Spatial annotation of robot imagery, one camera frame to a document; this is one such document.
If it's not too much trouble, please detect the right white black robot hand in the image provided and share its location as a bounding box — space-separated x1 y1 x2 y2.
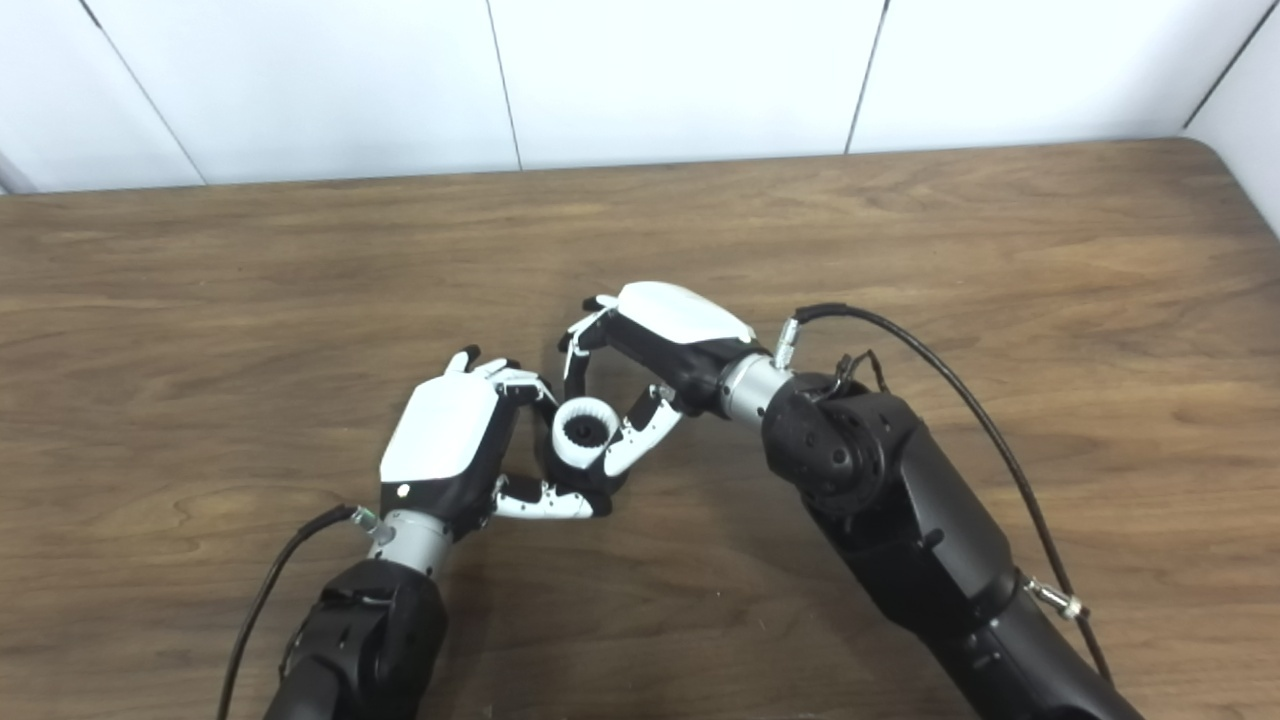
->
558 282 758 479

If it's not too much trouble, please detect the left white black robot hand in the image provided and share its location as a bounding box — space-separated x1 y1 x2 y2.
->
378 345 613 541

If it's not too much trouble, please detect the white plastic ring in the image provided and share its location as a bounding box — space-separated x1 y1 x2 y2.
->
552 396 619 471

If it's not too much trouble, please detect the round black plastic part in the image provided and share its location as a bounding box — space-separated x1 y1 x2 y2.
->
545 415 629 501

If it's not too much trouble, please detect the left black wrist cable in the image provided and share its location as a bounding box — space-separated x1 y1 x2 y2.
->
215 503 381 720

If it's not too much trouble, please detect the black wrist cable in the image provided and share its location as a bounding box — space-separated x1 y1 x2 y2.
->
215 503 381 720
775 303 1116 686

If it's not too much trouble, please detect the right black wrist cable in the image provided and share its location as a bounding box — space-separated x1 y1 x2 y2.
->
775 303 1116 686

